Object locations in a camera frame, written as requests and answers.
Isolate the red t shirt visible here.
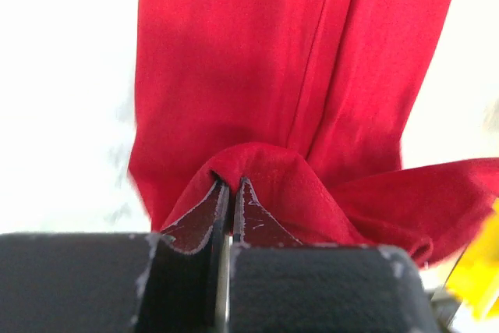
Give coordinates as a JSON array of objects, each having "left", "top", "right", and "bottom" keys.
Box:
[{"left": 129, "top": 0, "right": 498, "bottom": 265}]

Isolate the yellow plastic bin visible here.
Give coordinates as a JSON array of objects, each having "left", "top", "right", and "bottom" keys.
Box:
[{"left": 446, "top": 201, "right": 499, "bottom": 321}]

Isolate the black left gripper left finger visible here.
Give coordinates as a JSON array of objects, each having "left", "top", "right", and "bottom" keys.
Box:
[{"left": 1, "top": 182, "right": 229, "bottom": 332}]

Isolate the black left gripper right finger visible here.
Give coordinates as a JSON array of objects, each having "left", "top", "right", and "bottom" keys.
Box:
[{"left": 228, "top": 179, "right": 439, "bottom": 332}]

